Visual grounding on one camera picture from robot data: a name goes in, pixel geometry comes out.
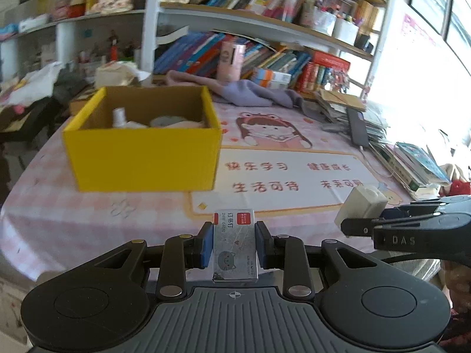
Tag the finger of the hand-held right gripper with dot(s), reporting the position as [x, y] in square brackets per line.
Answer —
[423, 207]
[357, 227]

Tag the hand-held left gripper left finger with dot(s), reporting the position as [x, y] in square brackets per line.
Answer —
[206, 244]

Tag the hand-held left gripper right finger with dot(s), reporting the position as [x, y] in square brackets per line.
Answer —
[262, 244]

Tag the small white block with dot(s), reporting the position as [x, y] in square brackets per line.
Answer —
[358, 206]

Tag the grey staple box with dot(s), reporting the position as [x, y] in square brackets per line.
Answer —
[235, 246]

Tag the yellow cardboard box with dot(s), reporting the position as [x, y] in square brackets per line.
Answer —
[143, 161]

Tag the white glue bottle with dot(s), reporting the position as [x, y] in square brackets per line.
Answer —
[119, 117]

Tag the white textured cloth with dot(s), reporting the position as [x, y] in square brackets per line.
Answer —
[423, 270]

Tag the stack of thin books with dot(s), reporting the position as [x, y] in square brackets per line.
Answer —
[404, 176]

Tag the red cream plush toy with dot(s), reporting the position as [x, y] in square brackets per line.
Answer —
[458, 182]

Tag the teal book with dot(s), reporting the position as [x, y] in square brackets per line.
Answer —
[421, 161]

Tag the pink checked printed tablecloth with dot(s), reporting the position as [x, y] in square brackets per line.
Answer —
[110, 220]

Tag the black phone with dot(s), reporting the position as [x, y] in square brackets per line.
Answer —
[357, 127]

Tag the brown envelope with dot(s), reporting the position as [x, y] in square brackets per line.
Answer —
[340, 99]

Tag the white eraser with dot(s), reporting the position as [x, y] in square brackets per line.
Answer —
[137, 125]

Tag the colourful bead ornament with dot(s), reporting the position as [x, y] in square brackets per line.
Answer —
[338, 79]

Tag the purple cloth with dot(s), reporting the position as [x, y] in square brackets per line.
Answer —
[250, 93]

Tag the orange blue small box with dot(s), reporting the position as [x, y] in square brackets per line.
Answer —
[266, 84]
[276, 75]

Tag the red thick book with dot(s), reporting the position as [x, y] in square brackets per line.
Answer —
[329, 60]

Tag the small black box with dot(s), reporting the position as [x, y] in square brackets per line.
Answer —
[364, 41]

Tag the pink cylindrical device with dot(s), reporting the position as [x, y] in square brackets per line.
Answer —
[231, 60]

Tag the wooden chequered box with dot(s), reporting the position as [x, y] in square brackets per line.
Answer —
[79, 103]

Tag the cream tissue pack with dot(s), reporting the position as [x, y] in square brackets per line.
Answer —
[117, 75]

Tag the row of slanted books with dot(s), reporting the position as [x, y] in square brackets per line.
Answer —
[191, 53]

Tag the white pen holder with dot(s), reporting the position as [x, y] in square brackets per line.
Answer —
[346, 31]
[318, 22]

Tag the dark framed window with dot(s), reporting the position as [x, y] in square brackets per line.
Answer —
[441, 3]

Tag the dark grey clothing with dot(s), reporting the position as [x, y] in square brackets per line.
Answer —
[71, 84]

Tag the white wooden bookshelf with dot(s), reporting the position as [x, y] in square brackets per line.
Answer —
[151, 25]

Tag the white printed shirt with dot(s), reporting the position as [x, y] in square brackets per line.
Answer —
[36, 81]

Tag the low white shelf unit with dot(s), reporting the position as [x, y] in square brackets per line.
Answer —
[73, 33]

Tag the red white box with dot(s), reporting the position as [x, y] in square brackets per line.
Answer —
[70, 8]

